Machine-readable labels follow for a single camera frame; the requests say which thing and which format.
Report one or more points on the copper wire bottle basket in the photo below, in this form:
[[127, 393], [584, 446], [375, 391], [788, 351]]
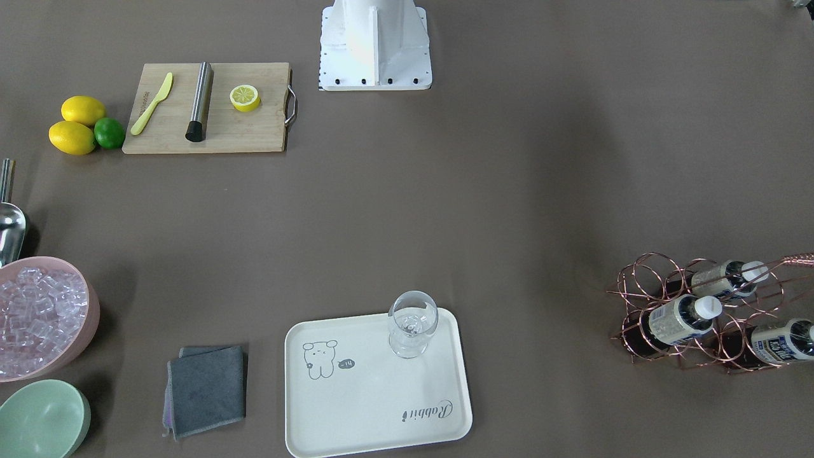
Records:
[[654, 280]]

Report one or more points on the tea bottle middle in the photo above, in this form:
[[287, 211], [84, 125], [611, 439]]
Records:
[[683, 318]]

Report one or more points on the tea bottle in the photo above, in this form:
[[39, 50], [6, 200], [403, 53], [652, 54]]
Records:
[[730, 280], [683, 318], [783, 343]]

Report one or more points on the tea bottle far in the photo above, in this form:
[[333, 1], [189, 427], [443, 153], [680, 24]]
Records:
[[730, 280]]

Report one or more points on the tea bottle near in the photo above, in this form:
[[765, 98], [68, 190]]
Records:
[[783, 343]]

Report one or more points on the clear wine glass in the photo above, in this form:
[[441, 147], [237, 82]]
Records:
[[413, 319]]

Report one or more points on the cream rabbit tray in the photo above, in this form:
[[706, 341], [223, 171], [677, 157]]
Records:
[[347, 392]]

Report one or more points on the bamboo cutting board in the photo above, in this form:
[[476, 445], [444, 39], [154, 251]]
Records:
[[263, 130]]

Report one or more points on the half lemon slice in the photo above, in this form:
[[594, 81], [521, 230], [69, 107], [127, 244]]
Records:
[[245, 98]]

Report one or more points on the steel muddler black tip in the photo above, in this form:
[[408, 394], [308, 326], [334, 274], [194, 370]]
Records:
[[197, 126]]

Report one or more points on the grey folded cloth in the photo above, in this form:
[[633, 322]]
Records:
[[206, 389]]

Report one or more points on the yellow plastic knife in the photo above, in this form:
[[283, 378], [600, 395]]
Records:
[[159, 97]]

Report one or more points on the green lime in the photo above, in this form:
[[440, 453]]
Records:
[[109, 133]]

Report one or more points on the yellow lemon upper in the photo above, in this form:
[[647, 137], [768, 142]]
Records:
[[83, 109]]

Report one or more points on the yellow lemon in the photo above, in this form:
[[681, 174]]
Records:
[[72, 138], [83, 109]]

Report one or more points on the yellow lemon lower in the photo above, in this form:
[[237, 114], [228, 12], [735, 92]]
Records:
[[72, 138]]

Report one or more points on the pink bowl with ice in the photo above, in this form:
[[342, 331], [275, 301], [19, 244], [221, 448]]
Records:
[[50, 314]]

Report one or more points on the steel ice scoop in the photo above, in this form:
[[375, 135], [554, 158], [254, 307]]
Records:
[[14, 224]]

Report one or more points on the green empty bowl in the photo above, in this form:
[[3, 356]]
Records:
[[49, 418]]

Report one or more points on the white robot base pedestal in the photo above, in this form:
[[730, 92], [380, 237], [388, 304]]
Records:
[[374, 46]]

